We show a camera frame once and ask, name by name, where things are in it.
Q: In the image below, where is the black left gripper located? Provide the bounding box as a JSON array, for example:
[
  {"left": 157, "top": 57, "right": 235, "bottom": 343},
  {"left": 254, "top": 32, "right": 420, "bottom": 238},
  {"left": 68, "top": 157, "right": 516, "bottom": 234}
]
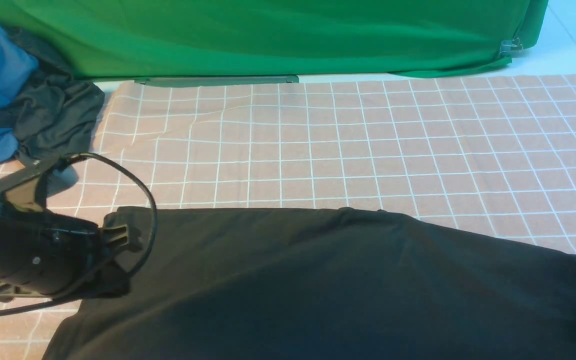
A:
[{"left": 0, "top": 202, "right": 141, "bottom": 303}]

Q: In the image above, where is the dark gray long-sleeve top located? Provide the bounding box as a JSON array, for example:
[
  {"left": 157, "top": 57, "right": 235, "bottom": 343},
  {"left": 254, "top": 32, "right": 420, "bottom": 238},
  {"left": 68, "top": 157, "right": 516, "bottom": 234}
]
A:
[{"left": 43, "top": 208, "right": 576, "bottom": 360}]

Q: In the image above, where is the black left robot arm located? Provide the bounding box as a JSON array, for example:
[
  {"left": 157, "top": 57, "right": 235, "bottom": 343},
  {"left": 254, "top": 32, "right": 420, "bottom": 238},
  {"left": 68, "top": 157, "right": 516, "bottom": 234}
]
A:
[{"left": 0, "top": 178, "right": 145, "bottom": 303}]

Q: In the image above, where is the pink grid-pattern tablecloth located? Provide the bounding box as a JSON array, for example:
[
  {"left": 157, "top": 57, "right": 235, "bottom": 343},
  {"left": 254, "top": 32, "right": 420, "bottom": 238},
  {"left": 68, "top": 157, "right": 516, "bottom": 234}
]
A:
[{"left": 0, "top": 74, "right": 576, "bottom": 360}]

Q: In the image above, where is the dark gray crumpled garment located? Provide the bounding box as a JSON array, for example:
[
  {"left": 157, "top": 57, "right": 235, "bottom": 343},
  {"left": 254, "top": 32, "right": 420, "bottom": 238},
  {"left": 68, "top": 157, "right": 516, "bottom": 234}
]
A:
[{"left": 0, "top": 26, "right": 105, "bottom": 166}]

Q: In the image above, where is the gray backdrop base bar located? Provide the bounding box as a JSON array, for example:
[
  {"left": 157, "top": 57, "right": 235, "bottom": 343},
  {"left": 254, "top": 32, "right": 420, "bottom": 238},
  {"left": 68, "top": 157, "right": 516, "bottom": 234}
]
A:
[{"left": 134, "top": 75, "right": 299, "bottom": 88}]

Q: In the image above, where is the green backdrop cloth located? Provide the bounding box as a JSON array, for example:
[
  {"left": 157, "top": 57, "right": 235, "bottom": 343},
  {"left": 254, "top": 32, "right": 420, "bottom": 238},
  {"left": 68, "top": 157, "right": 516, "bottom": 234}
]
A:
[{"left": 0, "top": 0, "right": 548, "bottom": 78}]

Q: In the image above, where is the metal binder clip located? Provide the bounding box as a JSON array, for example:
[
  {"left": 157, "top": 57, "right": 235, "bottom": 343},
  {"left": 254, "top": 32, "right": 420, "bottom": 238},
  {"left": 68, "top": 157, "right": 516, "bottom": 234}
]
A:
[{"left": 499, "top": 38, "right": 524, "bottom": 57}]

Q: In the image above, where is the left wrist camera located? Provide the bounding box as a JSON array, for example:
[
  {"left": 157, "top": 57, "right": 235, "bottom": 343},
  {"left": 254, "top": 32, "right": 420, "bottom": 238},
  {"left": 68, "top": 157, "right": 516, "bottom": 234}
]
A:
[{"left": 0, "top": 156, "right": 79, "bottom": 212}]

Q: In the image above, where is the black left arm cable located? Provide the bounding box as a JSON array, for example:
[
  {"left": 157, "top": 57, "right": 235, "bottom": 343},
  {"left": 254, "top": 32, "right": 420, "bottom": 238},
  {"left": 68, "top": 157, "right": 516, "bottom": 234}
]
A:
[{"left": 0, "top": 152, "right": 159, "bottom": 322}]

